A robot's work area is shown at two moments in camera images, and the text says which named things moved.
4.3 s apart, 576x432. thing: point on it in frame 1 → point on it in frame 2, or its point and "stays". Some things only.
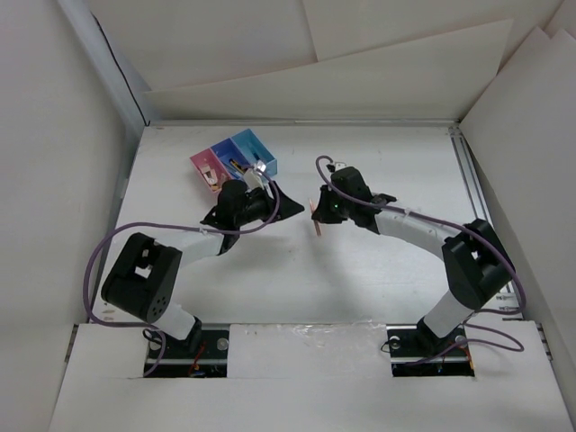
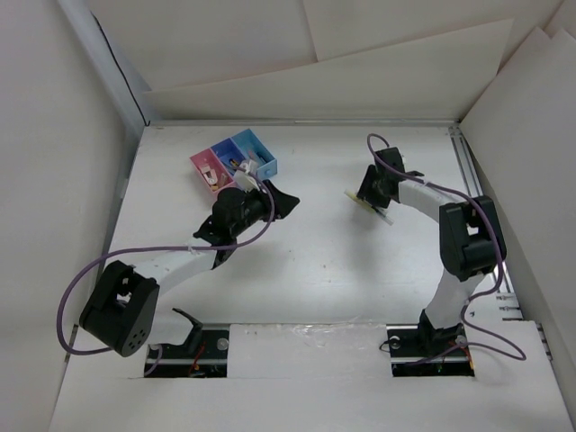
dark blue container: [233, 159] stays
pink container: [211, 168] stays
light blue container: [254, 151] stays
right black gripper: [322, 213] → [366, 189]
